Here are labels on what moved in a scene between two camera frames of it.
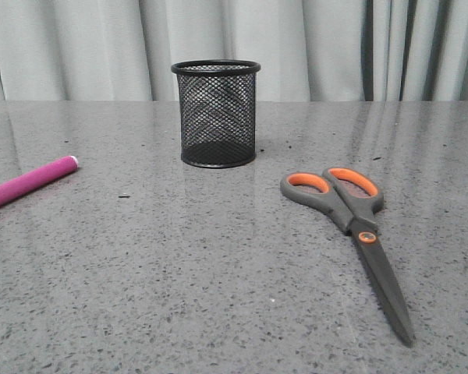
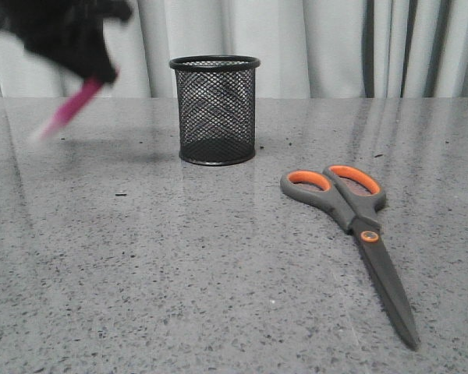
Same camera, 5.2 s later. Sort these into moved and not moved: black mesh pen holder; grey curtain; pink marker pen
Moved: pink marker pen
Not moved: grey curtain; black mesh pen holder
